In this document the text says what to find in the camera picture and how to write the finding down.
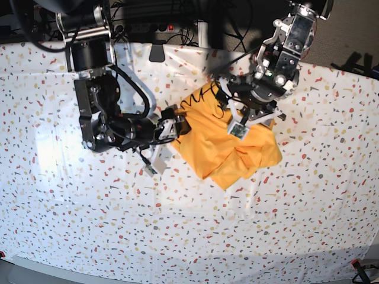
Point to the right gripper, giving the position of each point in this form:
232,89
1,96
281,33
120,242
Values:
151,131

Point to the black table clamp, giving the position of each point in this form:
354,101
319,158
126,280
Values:
157,53

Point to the white power strip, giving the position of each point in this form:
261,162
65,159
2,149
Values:
140,28

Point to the white table leg post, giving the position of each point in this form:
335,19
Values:
202,28

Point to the yellow T-shirt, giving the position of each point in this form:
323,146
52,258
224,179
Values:
212,152

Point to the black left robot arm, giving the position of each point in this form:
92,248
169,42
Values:
274,74

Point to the speckled white tablecloth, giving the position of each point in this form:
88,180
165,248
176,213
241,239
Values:
302,221

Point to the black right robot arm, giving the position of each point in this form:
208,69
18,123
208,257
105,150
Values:
87,34

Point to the red black clamp handle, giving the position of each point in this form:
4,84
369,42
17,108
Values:
361,277

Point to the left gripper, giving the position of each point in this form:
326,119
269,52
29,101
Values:
248,101

